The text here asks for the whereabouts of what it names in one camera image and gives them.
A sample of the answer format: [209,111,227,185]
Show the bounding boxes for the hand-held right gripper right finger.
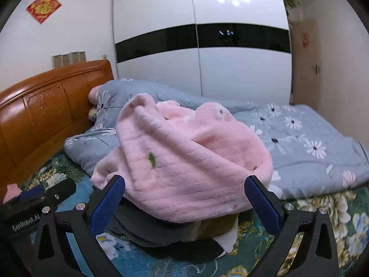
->
[244,175,339,277]

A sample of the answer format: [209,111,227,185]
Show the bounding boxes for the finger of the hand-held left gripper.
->
[45,178,77,206]
[19,185,47,203]

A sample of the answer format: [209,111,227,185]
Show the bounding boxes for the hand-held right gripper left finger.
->
[32,175,126,277]

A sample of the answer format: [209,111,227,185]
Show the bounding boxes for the pink fleece pajama pants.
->
[91,93,274,223]

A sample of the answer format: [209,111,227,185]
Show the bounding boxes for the dark grey garment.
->
[108,199,202,247]

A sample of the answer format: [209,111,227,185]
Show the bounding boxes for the teal floral blanket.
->
[16,150,369,277]

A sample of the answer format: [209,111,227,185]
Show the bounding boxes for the olive garment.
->
[197,218,239,241]

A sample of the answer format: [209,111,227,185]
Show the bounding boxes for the wooden headboard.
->
[0,59,115,199]

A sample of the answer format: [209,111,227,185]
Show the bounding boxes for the grey floral duvet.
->
[64,78,369,201]

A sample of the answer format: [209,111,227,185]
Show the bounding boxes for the black and white garment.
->
[135,231,240,264]

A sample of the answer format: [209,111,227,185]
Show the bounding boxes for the plain pink pillow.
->
[88,85,102,105]

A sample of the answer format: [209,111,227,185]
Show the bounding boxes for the beige door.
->
[289,18,321,108]

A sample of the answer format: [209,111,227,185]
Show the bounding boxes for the white wardrobe with black band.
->
[112,0,293,106]

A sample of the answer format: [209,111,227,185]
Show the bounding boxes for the red wall decoration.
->
[27,0,62,24]

